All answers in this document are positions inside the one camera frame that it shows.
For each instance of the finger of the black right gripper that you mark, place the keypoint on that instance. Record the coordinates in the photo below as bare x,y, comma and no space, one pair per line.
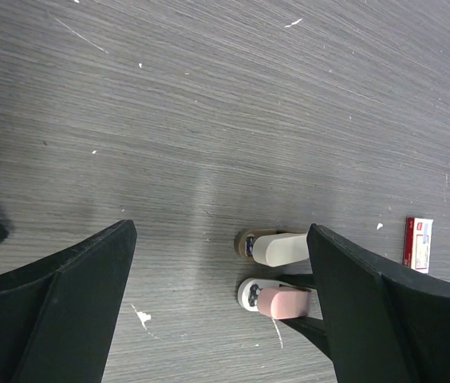
300,281
312,329

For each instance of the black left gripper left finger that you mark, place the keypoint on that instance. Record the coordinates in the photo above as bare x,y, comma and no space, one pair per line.
58,314

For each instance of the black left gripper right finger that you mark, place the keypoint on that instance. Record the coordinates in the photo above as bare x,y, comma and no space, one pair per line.
384,322

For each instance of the pink stapler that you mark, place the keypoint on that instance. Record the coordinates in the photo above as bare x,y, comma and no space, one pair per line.
273,299

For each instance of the beige stapler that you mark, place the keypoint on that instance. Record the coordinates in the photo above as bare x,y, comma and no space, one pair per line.
272,247

